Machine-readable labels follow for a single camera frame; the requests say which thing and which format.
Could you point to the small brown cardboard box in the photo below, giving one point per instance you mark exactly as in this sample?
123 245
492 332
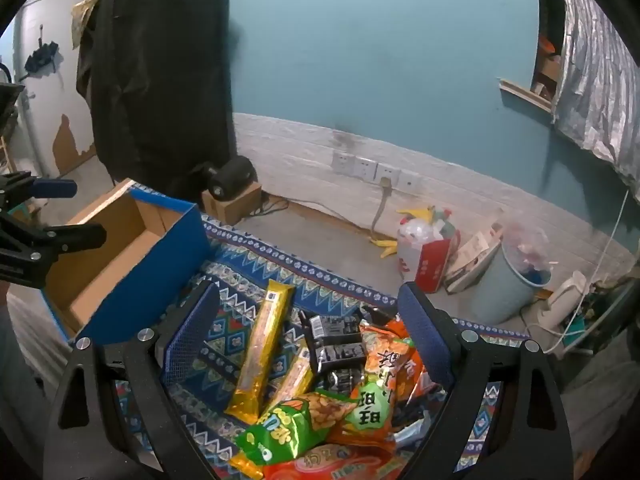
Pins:
235 207

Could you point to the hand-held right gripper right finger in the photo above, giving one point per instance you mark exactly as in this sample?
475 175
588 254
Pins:
425 340

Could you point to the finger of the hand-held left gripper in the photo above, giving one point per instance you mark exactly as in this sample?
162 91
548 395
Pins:
52 188
70 237

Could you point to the wooden ledge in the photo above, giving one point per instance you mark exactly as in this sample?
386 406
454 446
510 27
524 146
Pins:
525 94

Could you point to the torn beige paper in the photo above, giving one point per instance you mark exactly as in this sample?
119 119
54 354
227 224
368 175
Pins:
85 7

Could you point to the light blue trash bin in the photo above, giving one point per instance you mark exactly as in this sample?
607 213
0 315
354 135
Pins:
495 285

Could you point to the black cylinder device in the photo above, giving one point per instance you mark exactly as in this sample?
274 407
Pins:
232 175

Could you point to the orange snack packet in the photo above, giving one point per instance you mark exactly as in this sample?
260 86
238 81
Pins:
417 377

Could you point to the red white carton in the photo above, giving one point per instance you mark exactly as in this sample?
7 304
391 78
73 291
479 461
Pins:
415 242

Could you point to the orange packet with green label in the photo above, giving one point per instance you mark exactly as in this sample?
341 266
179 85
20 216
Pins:
372 410

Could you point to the green snack packet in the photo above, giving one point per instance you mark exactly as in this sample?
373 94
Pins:
280 430

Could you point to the red-orange snack packet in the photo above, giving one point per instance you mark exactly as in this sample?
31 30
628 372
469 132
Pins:
325 467

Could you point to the silver foil curtain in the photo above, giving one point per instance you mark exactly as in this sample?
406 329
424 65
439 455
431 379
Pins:
595 85

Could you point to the long yellow snack packet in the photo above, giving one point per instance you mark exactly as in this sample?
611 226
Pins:
260 350

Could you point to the black sachet strip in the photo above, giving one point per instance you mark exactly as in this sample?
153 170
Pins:
332 355

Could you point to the black hanging item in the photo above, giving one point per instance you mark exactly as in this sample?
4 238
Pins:
42 55

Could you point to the white wall socket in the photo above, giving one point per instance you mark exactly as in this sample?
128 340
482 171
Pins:
365 168
388 172
409 180
343 162

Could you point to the blue patterned blanket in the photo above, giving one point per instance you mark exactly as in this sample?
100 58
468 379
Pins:
230 330

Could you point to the white door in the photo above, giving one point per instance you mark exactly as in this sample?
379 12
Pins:
55 95

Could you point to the blue cardboard box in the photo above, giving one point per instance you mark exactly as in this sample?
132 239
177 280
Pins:
100 260

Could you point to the red box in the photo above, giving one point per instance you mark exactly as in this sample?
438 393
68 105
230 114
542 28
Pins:
432 265

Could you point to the short yellow snack packet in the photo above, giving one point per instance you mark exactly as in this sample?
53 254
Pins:
295 380

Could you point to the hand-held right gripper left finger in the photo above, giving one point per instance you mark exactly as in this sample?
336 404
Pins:
192 335

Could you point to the brown paper bag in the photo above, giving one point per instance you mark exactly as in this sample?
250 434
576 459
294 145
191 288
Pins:
472 255

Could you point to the banana peel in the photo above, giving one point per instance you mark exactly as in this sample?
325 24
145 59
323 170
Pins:
417 213
387 247

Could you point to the black covered cabinet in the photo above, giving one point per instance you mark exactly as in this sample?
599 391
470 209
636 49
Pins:
155 75

